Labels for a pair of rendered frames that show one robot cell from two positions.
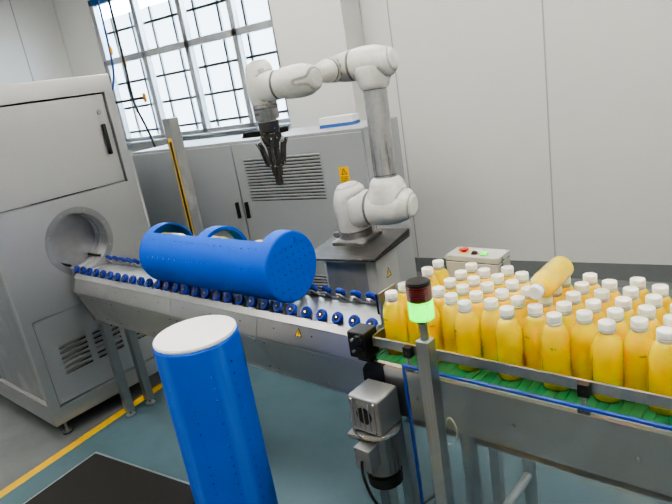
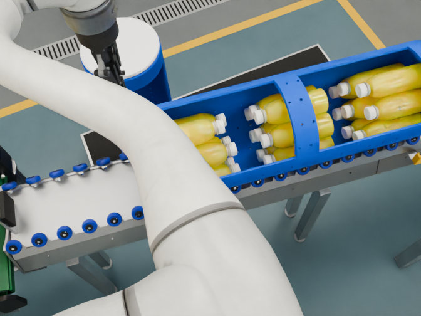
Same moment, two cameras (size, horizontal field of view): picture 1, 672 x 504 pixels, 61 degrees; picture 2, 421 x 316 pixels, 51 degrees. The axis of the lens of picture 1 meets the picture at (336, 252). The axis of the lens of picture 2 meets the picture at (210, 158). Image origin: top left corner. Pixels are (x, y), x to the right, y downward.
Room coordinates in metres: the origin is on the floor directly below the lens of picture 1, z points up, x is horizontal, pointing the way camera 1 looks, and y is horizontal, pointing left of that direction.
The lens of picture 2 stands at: (2.63, -0.19, 2.20)
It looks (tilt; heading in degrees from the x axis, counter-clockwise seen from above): 63 degrees down; 126
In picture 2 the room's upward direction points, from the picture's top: 4 degrees counter-clockwise
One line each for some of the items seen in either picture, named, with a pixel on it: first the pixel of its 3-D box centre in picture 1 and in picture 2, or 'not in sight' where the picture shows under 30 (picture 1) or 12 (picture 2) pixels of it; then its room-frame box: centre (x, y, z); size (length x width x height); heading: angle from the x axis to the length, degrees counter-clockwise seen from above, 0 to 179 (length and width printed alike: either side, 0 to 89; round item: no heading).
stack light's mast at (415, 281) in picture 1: (421, 310); not in sight; (1.32, -0.19, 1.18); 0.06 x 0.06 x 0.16
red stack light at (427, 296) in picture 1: (418, 291); not in sight; (1.32, -0.19, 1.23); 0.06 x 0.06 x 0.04
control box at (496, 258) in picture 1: (478, 265); not in sight; (1.92, -0.49, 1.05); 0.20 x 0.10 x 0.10; 48
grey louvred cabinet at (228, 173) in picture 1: (270, 229); not in sight; (4.37, 0.48, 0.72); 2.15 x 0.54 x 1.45; 56
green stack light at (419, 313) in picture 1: (421, 308); not in sight; (1.32, -0.19, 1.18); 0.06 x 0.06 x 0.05
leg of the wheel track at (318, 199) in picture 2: not in sight; (309, 215); (2.60, 0.59, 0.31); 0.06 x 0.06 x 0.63; 48
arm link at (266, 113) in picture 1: (266, 113); (88, 6); (2.15, 0.17, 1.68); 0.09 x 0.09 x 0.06
